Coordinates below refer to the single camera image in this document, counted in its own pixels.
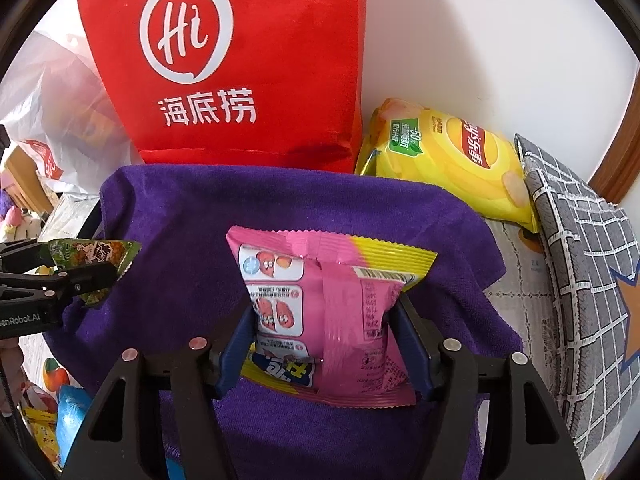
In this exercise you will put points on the red Hi paper bag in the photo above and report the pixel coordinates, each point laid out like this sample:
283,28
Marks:
280,60

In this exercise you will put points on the white plastic shopping bag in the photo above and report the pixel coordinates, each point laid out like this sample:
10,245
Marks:
45,90

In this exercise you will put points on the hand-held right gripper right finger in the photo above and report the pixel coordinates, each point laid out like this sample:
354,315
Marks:
412,355

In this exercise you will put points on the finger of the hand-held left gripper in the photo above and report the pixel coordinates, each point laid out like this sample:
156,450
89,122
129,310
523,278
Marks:
80,277
25,252

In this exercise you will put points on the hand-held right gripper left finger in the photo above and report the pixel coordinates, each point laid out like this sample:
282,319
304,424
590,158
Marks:
240,350

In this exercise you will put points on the person's left hand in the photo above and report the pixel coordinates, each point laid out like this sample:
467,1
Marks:
10,365

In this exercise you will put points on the patterned book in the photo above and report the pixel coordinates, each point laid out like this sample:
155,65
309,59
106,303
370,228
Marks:
67,215

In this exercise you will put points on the blue tissue pack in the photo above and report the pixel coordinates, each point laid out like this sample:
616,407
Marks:
70,420

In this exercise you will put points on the grey checked cloth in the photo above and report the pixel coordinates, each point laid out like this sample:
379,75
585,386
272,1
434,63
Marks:
575,240

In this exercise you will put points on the yellow chip bag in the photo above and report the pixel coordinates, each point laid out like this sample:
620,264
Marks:
450,170

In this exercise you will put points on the wooden door frame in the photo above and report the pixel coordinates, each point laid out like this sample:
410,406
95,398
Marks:
612,180

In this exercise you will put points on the pink yellow snack packet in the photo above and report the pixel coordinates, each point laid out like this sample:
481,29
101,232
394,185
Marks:
350,320

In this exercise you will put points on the purple towel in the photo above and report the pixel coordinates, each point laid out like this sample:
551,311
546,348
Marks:
175,220

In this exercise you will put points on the fruit print tablecloth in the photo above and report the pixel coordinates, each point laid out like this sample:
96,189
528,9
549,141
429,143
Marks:
520,280

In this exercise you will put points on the green snack packet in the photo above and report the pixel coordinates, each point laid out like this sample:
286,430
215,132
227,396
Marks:
100,252

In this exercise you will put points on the pink soft toy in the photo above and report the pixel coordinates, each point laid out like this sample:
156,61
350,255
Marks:
10,215

